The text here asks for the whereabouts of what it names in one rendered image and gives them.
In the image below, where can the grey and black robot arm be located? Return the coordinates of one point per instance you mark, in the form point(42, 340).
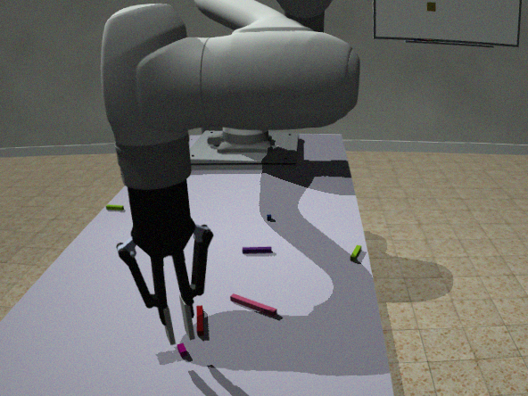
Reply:
point(274, 74)

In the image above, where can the dark red rod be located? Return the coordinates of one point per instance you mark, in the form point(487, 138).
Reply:
point(199, 320)

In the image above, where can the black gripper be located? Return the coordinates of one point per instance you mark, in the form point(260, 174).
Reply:
point(164, 208)

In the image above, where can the lime green rod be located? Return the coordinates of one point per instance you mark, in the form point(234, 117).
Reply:
point(114, 207)
point(356, 252)

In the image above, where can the purple rod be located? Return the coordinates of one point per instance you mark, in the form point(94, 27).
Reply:
point(247, 250)

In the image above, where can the pink rod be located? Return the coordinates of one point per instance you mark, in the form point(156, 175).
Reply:
point(253, 304)

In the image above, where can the small magenta block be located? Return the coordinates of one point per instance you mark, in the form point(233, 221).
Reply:
point(182, 350)

